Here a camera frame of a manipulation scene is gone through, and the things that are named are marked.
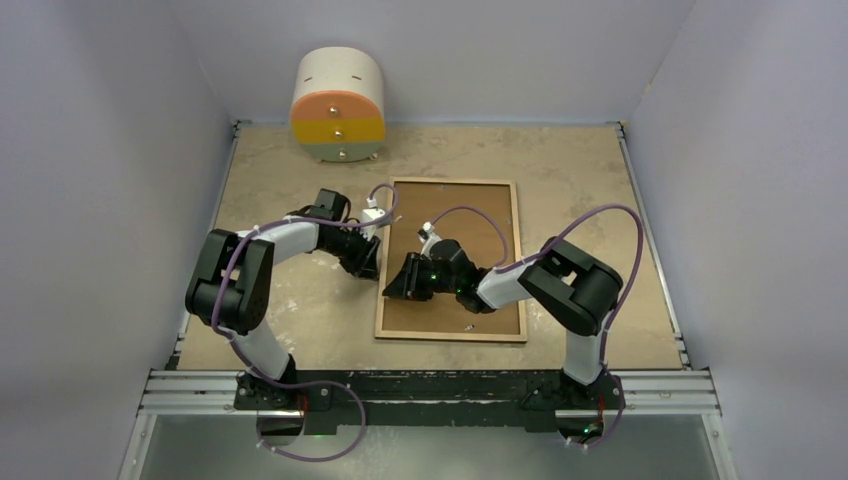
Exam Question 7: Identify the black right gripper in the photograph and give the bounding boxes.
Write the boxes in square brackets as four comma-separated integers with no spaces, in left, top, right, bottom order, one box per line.
[383,253,460,303]

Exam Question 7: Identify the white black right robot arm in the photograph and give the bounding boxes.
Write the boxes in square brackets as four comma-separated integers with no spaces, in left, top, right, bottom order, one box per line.
[382,238,625,407]

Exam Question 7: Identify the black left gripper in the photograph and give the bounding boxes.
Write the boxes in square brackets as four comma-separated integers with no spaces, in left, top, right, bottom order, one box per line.
[322,225,380,280]

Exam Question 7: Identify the round pastel drawer cabinet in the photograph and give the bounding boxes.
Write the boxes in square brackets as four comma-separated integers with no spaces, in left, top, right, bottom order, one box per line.
[289,46,386,163]

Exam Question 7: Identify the wooden picture frame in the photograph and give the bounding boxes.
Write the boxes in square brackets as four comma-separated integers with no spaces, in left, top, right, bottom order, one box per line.
[373,176,529,344]

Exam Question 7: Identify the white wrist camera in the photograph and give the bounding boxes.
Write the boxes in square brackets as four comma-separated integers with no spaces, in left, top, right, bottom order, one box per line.
[360,207,392,235]
[417,222,442,257]

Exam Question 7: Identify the aluminium rail frame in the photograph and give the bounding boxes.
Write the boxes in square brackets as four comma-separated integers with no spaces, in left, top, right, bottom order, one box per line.
[120,124,735,479]

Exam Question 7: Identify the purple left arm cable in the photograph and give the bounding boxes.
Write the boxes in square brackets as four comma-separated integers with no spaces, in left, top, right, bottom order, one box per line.
[209,183,401,463]

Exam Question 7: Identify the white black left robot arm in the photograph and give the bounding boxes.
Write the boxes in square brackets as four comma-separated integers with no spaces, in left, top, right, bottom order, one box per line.
[185,189,397,409]

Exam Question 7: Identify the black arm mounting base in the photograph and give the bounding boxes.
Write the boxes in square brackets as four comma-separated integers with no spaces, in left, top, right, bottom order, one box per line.
[233,369,626,443]

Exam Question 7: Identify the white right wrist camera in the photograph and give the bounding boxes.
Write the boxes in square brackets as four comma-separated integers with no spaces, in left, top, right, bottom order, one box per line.
[417,222,442,257]

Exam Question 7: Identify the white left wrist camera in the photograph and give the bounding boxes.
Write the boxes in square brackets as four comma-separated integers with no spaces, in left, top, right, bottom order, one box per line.
[360,207,392,235]

